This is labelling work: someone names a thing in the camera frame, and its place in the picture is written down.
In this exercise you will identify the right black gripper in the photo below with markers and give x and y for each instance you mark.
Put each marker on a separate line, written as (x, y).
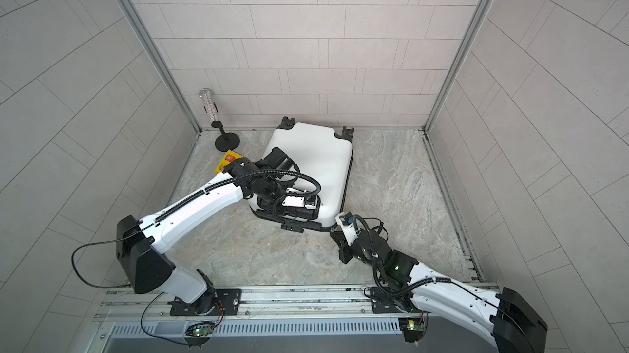
(342, 246)

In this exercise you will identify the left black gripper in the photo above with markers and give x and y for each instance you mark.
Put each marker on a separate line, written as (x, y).
(281, 209)

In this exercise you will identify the white hard-shell suitcase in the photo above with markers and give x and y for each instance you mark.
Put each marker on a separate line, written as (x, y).
(320, 153)

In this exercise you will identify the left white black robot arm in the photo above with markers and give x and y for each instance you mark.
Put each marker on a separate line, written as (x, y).
(141, 245)

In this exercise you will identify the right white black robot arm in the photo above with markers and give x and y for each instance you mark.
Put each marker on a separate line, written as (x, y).
(504, 319)

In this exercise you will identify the yellow triangular block holder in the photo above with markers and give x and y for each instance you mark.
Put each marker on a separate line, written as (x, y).
(223, 163)

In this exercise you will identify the black stand with clear tube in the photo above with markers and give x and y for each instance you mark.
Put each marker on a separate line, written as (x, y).
(225, 141)

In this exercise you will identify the right circuit board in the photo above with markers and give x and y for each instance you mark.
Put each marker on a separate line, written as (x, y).
(413, 329)

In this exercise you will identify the circuit board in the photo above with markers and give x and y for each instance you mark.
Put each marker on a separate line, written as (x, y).
(413, 329)
(200, 330)

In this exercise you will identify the left circuit board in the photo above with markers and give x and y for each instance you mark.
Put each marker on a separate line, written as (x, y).
(200, 330)

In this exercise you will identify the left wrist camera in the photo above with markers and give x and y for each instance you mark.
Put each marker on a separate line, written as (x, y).
(301, 202)

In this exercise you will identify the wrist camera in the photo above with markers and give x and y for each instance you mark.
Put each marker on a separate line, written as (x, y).
(346, 223)
(301, 202)

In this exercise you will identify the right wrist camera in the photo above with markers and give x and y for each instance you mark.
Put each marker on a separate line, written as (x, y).
(346, 223)

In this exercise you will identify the aluminium mounting rail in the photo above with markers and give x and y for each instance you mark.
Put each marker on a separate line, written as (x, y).
(254, 302)

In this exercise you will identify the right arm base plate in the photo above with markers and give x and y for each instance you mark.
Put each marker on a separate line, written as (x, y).
(382, 303)

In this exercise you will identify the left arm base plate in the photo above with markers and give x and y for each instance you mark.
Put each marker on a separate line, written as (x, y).
(221, 300)

